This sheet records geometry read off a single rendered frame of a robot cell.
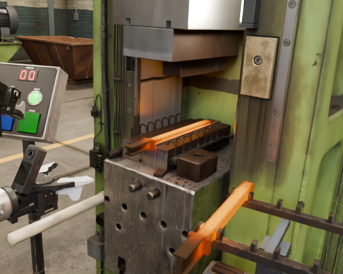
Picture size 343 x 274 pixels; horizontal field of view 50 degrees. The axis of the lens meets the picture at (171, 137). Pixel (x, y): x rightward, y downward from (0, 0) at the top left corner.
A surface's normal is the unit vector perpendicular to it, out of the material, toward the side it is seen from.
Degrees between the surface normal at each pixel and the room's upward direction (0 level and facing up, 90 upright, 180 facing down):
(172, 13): 90
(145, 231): 90
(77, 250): 0
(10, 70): 60
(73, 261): 0
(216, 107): 90
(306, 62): 90
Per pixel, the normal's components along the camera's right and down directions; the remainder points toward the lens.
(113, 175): -0.60, 0.22
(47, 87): -0.16, -0.22
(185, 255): 0.05, -0.95
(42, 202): 0.80, 0.22
